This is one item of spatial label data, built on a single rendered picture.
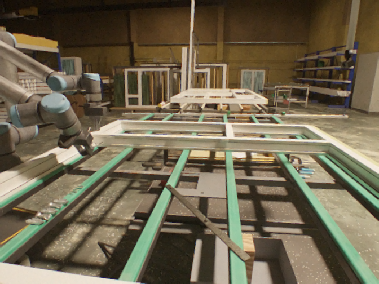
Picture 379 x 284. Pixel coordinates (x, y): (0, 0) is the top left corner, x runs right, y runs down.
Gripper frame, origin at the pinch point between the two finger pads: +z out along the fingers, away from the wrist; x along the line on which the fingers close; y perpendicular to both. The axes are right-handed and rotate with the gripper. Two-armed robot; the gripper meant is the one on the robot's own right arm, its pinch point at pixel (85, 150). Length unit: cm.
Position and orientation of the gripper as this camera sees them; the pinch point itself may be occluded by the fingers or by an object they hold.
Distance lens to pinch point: 124.0
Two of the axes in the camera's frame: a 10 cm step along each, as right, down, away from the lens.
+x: -9.9, -1.2, 1.0
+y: 1.6, -7.9, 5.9
